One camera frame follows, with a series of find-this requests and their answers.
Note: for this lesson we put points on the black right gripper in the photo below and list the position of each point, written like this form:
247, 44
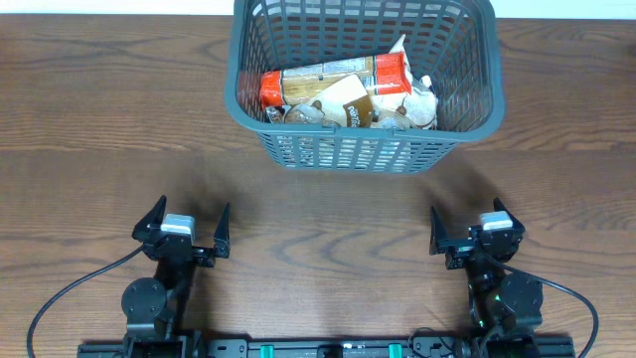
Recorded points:
439, 237

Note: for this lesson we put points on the beige dried mushroom pouch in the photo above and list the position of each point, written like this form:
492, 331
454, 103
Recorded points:
346, 103

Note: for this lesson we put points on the grey plastic lattice basket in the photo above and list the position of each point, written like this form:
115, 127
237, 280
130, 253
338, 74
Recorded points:
452, 41

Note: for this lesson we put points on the beige pouch white contents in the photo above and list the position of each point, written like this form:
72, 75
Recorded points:
414, 107

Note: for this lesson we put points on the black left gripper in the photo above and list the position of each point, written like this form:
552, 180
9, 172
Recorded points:
221, 246

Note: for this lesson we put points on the orange spaghetti package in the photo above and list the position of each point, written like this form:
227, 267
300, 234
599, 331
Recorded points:
379, 74

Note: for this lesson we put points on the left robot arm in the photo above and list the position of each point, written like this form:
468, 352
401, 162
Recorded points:
155, 306

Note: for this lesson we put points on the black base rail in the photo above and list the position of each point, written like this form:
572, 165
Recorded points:
421, 346

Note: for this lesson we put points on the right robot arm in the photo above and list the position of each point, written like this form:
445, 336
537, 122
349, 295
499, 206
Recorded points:
505, 306

